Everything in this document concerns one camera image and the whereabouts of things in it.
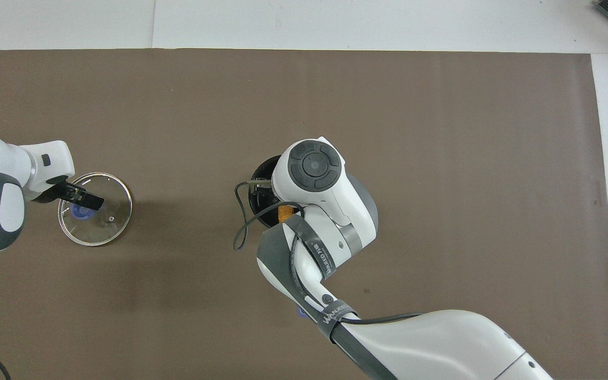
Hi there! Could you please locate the blue saucepan with handle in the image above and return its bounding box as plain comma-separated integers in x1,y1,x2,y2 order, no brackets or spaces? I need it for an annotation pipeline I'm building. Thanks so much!
250,155,310,318

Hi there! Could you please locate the brown table mat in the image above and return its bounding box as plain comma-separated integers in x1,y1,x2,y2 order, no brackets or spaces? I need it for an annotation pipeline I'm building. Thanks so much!
0,49,608,380

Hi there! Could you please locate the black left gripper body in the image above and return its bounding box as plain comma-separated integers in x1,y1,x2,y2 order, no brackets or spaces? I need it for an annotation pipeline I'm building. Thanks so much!
32,176,75,204

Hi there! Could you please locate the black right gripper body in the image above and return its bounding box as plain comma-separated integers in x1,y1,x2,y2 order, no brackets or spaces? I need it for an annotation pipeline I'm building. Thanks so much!
254,186,282,212

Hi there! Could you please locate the glass lid with blue knob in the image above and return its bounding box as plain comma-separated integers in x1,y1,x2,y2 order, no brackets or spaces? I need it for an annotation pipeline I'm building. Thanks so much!
58,172,133,247

